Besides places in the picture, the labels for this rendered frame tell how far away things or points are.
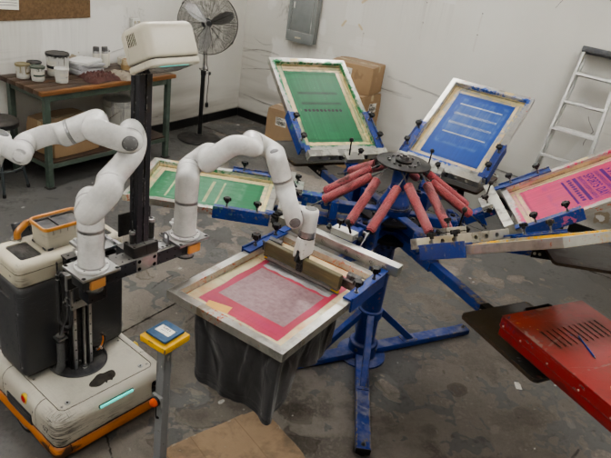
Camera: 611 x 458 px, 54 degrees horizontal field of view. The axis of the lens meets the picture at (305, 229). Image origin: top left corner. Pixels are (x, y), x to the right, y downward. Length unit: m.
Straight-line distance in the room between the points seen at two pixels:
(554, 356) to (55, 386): 2.20
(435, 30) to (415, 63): 0.40
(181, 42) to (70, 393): 1.76
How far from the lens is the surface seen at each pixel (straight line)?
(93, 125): 2.05
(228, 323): 2.34
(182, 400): 3.47
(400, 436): 3.49
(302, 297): 2.61
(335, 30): 7.29
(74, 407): 3.06
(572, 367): 2.40
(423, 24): 6.80
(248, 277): 2.69
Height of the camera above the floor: 2.36
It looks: 26 degrees down
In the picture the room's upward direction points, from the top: 9 degrees clockwise
